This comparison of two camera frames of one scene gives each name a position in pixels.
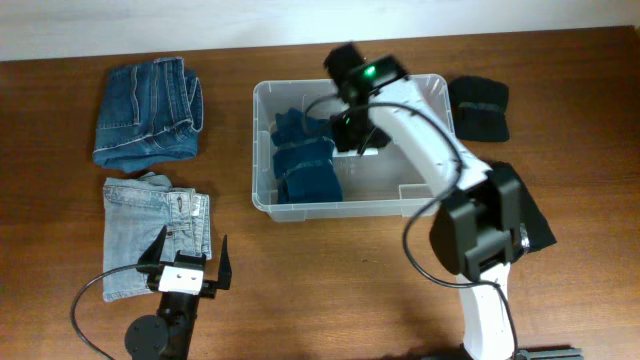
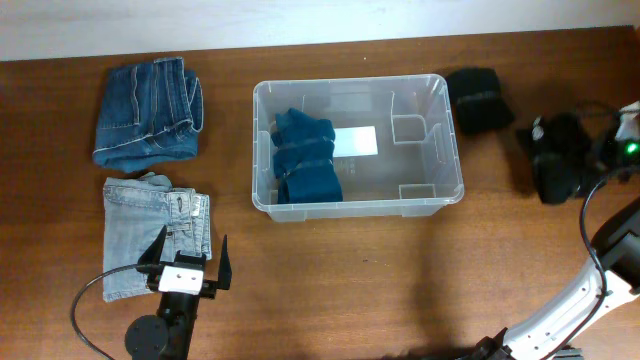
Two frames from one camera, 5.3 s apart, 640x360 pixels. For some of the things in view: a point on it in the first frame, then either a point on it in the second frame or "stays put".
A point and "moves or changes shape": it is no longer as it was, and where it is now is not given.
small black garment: x=479 y=108 moves or changes shape
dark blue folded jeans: x=149 y=112 stays put
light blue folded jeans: x=135 y=210 stays put
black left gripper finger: x=149 y=261 stays put
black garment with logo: x=535 y=231 → x=562 y=156
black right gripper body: x=356 y=131 → x=613 y=155
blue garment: x=304 y=159 stays put
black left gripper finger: x=210 y=287 stays put
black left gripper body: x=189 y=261 stays put
